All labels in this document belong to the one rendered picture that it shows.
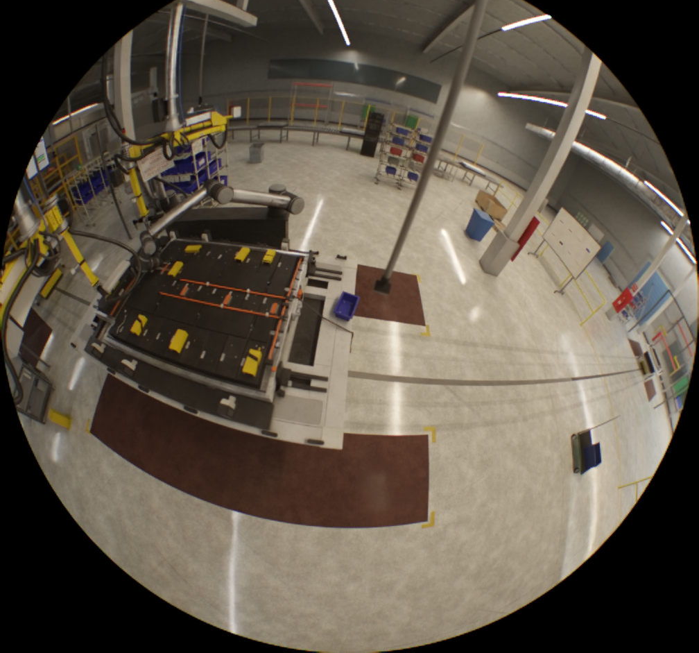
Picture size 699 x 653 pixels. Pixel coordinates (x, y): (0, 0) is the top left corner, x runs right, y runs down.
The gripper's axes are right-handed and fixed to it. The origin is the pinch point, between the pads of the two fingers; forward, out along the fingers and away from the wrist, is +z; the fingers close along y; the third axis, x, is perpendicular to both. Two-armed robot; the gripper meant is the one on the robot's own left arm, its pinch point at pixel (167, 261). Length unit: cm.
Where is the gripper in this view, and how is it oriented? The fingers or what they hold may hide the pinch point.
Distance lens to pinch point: 232.2
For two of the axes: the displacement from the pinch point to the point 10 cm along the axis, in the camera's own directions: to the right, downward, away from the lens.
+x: 1.6, -9.7, -1.8
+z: -0.7, -2.0, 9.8
